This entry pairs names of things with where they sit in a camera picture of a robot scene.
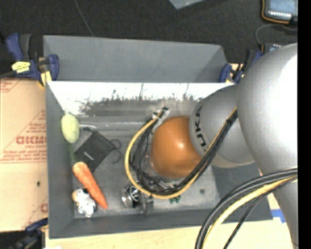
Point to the shiny silver and black ball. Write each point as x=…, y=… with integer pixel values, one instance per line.
x=130, y=196

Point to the orange toy carrot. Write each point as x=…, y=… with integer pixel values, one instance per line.
x=89, y=183

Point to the white toy animal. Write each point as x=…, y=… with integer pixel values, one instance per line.
x=84, y=204

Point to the black flat pouch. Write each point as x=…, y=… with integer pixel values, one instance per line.
x=94, y=149

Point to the pale green toy fruit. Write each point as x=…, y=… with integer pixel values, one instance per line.
x=70, y=128

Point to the brown cardboard board, red print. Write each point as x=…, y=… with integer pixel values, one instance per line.
x=20, y=180

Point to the grey metal bin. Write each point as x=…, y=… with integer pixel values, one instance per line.
x=124, y=61

